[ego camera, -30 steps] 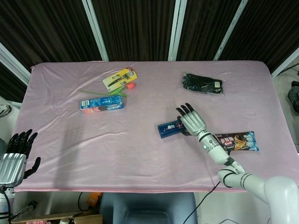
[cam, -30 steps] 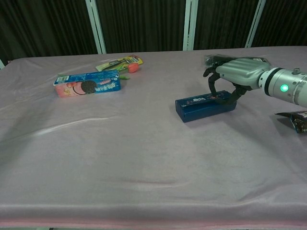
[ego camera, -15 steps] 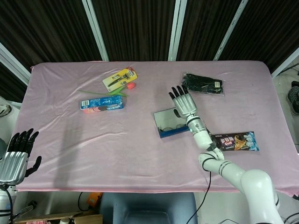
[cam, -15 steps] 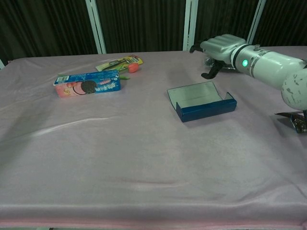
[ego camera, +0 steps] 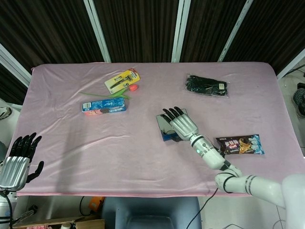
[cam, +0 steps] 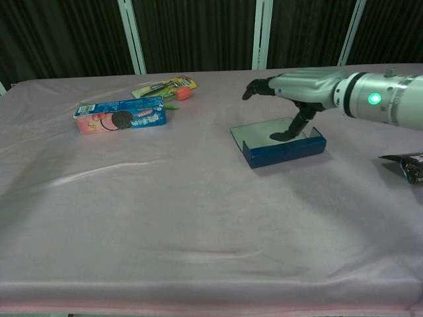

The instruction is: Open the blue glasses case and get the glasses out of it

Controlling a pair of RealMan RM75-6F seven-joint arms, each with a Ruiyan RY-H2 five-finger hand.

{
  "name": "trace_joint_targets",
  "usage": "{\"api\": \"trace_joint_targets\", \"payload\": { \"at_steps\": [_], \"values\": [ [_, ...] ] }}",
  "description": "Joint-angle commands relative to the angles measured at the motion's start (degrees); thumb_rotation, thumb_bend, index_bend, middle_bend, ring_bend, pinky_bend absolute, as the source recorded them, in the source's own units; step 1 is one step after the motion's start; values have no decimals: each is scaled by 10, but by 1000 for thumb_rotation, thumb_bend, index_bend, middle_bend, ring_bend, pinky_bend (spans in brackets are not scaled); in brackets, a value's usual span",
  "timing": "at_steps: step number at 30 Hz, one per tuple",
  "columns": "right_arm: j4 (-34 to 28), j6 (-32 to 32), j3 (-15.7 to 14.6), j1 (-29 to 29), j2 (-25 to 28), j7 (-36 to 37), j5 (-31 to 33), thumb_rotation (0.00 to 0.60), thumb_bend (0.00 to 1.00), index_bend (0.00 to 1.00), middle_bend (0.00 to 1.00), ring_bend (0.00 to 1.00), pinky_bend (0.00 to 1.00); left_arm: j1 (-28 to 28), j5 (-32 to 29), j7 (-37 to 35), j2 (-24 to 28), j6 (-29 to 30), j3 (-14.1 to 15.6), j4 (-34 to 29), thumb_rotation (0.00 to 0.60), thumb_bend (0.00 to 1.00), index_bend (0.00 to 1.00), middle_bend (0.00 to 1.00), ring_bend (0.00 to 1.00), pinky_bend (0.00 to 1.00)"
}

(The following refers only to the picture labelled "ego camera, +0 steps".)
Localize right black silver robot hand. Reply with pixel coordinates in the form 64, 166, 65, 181
159, 106, 199, 143

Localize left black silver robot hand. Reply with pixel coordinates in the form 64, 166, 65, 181
0, 133, 45, 193

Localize blue rectangular box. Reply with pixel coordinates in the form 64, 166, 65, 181
156, 108, 188, 143

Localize black gloves in plastic bag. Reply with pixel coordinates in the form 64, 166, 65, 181
183, 74, 230, 99

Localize white sneaker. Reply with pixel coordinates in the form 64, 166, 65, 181
0, 106, 12, 120

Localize brown blue snack bag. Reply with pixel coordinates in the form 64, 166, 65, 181
215, 134, 265, 156

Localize artificial red tulip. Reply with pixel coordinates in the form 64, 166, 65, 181
79, 83, 140, 100

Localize pink tablecloth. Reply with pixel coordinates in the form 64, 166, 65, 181
0, 62, 305, 198

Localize yellow razor blister pack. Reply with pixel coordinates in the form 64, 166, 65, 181
104, 68, 141, 94

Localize blue pink cookie box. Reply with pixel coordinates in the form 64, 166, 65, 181
81, 98, 129, 117

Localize cardboard box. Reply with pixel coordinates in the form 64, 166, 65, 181
13, 214, 106, 229

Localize orange device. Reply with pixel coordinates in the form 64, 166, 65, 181
88, 196, 105, 213

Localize grey-blue chair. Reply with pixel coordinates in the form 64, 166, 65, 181
101, 197, 203, 229

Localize dark sneaker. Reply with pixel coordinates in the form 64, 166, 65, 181
292, 88, 305, 117

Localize black cable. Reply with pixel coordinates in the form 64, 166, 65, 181
185, 187, 218, 229

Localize white metal frame post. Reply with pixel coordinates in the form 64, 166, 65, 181
83, 0, 112, 63
276, 47, 305, 79
171, 0, 191, 63
0, 44, 33, 88
218, 0, 259, 62

